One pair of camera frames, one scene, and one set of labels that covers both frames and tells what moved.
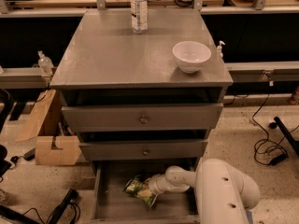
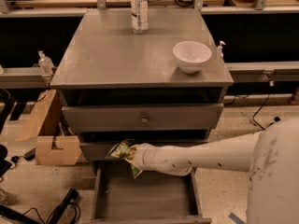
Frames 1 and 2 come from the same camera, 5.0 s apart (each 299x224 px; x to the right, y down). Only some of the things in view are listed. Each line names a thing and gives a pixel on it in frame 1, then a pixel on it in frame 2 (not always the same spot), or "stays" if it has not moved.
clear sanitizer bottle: [46, 64] stays
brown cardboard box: [51, 145] stays
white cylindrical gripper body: [154, 184] → [146, 157]
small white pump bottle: [219, 53] stays
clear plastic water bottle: [139, 18] stays
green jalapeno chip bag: [137, 188] → [120, 151]
